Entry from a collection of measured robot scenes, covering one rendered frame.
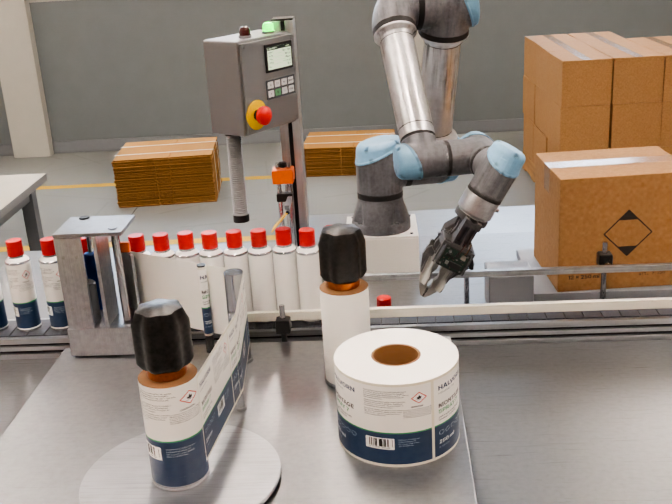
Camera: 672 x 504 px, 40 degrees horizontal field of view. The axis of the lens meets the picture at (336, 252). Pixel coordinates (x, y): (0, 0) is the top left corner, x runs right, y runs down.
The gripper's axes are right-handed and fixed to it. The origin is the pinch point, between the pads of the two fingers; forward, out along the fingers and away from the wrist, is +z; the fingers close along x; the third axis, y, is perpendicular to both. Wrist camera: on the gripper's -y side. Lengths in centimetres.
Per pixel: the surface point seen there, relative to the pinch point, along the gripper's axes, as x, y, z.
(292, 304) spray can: -23.8, 2.2, 15.3
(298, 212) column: -30.7, -12.7, 1.1
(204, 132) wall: -94, -541, 149
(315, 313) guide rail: -18.9, 4.8, 13.8
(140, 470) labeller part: -39, 59, 27
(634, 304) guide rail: 38.4, 4.8, -18.9
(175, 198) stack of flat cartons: -82, -382, 151
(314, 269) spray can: -23.3, 3.2, 5.6
